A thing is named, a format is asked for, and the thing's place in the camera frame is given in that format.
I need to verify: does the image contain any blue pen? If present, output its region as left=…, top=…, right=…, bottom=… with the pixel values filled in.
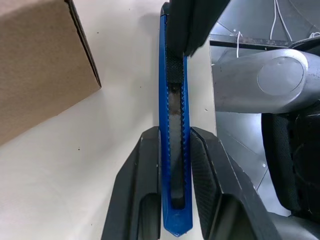
left=157, top=1, right=195, bottom=238

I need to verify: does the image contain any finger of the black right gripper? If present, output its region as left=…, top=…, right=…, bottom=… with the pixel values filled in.
left=166, top=0, right=231, bottom=57

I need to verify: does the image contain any brown cardboard box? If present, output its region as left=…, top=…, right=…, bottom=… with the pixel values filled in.
left=0, top=0, right=103, bottom=147

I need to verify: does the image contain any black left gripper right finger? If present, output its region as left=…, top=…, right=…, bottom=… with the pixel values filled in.
left=189, top=126, right=285, bottom=240

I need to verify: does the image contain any silver robot body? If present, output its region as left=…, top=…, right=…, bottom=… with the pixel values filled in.
left=213, top=37, right=320, bottom=219

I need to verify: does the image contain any white cable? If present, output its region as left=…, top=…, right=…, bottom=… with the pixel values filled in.
left=235, top=30, right=245, bottom=58
left=270, top=0, right=296, bottom=41

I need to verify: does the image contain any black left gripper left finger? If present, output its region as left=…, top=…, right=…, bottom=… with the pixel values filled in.
left=99, top=126, right=162, bottom=240

